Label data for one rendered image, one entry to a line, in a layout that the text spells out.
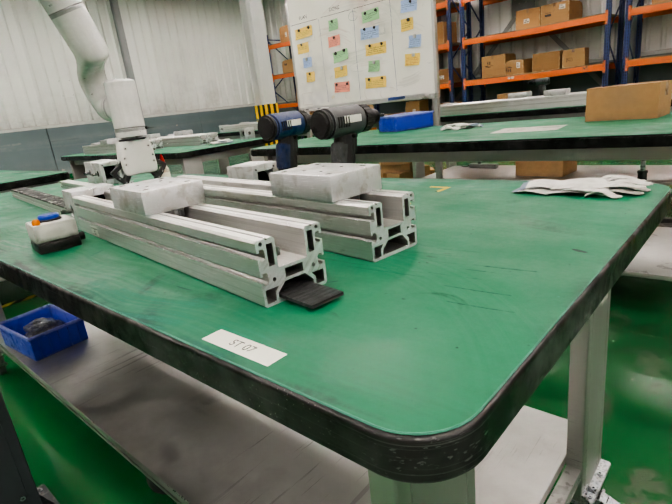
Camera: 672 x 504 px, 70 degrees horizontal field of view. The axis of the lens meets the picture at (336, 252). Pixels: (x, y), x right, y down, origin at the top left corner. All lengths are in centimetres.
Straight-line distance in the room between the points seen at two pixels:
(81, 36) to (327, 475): 124
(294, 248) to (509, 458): 77
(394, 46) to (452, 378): 376
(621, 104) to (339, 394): 235
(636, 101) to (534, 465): 183
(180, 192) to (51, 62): 1229
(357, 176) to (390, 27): 339
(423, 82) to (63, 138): 1021
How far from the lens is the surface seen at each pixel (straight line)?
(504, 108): 427
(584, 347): 108
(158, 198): 86
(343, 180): 74
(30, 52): 1302
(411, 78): 399
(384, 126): 327
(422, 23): 396
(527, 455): 123
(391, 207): 75
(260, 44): 948
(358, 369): 44
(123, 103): 152
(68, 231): 115
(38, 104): 1288
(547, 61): 1065
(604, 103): 265
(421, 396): 40
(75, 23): 150
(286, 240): 64
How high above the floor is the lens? 101
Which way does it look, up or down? 17 degrees down
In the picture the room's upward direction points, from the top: 7 degrees counter-clockwise
